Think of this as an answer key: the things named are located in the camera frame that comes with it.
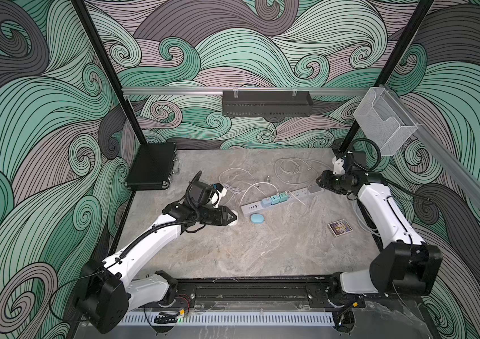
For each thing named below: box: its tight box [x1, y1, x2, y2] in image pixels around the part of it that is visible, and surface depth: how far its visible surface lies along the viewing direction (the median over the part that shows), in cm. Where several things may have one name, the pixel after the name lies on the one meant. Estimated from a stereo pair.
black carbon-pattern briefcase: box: [125, 141, 178, 190], surface depth 108 cm
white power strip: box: [240, 184, 324, 217], surface depth 97 cm
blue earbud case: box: [249, 212, 265, 225], surface depth 94 cm
